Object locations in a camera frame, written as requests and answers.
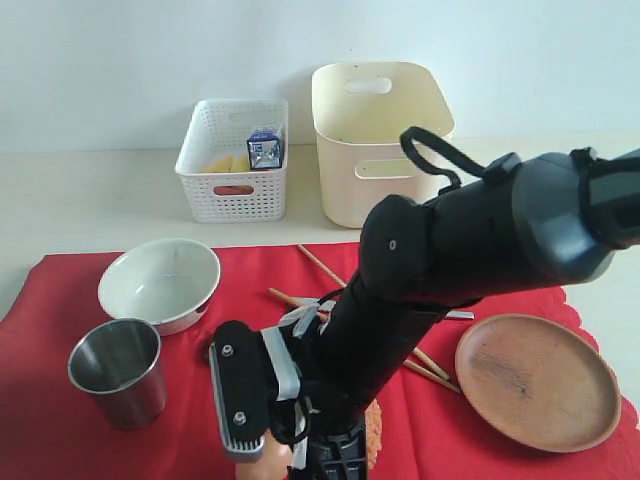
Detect silver metal knife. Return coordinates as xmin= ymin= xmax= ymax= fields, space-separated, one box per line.
xmin=287 ymin=297 xmax=475 ymax=320

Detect red sausage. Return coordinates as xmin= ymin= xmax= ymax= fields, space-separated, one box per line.
xmin=213 ymin=185 xmax=254 ymax=196

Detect wooden chopstick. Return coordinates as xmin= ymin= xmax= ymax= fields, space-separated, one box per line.
xmin=297 ymin=244 xmax=450 ymax=381
xmin=267 ymin=287 xmax=461 ymax=393

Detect black camera cable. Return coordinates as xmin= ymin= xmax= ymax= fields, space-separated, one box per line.
xmin=399 ymin=126 xmax=521 ymax=191

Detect stainless steel cup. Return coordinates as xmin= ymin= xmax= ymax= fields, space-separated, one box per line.
xmin=67 ymin=318 xmax=168 ymax=430

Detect white ceramic bowl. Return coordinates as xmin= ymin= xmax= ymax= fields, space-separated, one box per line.
xmin=97 ymin=238 xmax=221 ymax=336

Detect brown wooden plate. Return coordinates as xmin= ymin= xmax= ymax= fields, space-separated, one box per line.
xmin=455 ymin=314 xmax=621 ymax=453

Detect brown egg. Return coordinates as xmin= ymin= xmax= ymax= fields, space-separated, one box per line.
xmin=235 ymin=431 xmax=293 ymax=480

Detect cream plastic bin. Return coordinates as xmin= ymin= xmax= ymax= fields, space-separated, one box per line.
xmin=311 ymin=62 xmax=455 ymax=228

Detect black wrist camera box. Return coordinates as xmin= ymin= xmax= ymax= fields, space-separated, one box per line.
xmin=209 ymin=321 xmax=308 ymax=463

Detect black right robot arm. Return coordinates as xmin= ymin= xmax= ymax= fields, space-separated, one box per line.
xmin=273 ymin=149 xmax=639 ymax=479

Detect white perforated plastic basket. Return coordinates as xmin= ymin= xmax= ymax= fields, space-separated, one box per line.
xmin=175 ymin=98 xmax=289 ymax=223

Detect orange fried chicken piece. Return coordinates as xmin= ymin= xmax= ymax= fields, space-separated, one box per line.
xmin=365 ymin=399 xmax=382 ymax=471

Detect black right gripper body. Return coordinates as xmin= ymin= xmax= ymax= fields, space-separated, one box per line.
xmin=269 ymin=309 xmax=370 ymax=438

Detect blue white milk carton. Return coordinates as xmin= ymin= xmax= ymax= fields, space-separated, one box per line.
xmin=246 ymin=124 xmax=284 ymax=171

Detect yellow cheese wedge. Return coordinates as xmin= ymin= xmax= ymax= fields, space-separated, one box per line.
xmin=201 ymin=154 xmax=250 ymax=174

